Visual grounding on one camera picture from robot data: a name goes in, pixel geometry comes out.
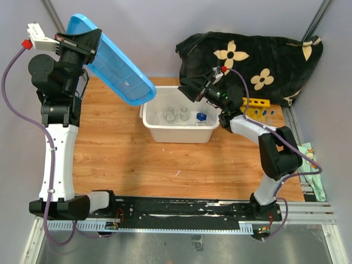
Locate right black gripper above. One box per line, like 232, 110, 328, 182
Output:
178, 70, 228, 112

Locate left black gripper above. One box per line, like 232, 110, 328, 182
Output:
52, 27, 101, 95

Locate small glass beaker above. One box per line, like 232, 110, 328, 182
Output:
180, 107, 190, 122

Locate blue plastic lid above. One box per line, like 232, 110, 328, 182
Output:
65, 13, 157, 107

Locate white plastic bin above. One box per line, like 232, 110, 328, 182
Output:
140, 86, 220, 144

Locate glass conical flask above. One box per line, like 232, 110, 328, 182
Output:
163, 107, 178, 123

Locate yellow test tube rack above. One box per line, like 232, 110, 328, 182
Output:
240, 97, 271, 119

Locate clear plastic tube rack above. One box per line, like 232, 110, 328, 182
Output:
258, 115, 274, 126

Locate metal crucible tongs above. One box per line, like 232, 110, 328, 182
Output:
174, 122, 207, 127

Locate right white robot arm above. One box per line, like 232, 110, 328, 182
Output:
178, 67, 303, 220

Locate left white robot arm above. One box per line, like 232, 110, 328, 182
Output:
28, 29, 118, 221

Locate black floral blanket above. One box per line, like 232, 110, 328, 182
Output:
175, 31, 323, 107

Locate green cartoon cloth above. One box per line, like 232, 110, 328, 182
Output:
298, 142, 326, 202

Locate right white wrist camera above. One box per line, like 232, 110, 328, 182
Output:
212, 67, 223, 82

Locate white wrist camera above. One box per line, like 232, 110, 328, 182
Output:
27, 23, 59, 52
212, 67, 223, 82

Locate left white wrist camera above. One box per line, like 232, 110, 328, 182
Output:
27, 23, 59, 52

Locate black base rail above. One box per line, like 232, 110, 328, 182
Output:
89, 196, 282, 230

